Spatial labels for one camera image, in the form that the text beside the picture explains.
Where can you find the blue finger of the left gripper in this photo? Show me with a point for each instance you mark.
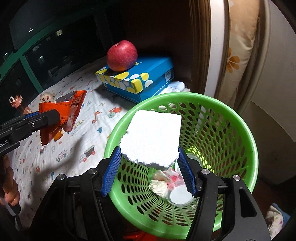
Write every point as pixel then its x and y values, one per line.
pixel 31 114

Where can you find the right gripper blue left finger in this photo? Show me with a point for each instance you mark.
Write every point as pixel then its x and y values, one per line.
pixel 108 170

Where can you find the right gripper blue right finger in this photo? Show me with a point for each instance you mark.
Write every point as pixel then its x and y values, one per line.
pixel 187 174

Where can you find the red white wrapper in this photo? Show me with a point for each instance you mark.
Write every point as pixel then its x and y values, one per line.
pixel 163 182

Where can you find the green plastic mesh basket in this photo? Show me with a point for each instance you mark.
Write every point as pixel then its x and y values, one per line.
pixel 219 163

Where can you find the orange snack wrapper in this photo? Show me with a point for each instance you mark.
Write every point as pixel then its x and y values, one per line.
pixel 68 107

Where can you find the round clear lidded container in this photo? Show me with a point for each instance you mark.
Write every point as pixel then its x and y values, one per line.
pixel 179 196

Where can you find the person's left hand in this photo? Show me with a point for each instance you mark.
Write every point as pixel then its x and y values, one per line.
pixel 10 187

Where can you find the orange water bottle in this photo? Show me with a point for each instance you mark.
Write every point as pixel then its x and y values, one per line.
pixel 18 103

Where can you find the white skull toy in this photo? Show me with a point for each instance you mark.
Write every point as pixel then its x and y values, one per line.
pixel 47 97

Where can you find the white printed bed sheet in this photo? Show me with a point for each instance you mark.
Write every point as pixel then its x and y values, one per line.
pixel 36 166

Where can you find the red apple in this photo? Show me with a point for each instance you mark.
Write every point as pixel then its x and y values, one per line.
pixel 121 56

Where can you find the blue tissue box yellow dots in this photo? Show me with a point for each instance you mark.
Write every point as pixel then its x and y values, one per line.
pixel 147 78

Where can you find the beige floral pillow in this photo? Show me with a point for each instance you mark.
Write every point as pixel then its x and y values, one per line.
pixel 243 27

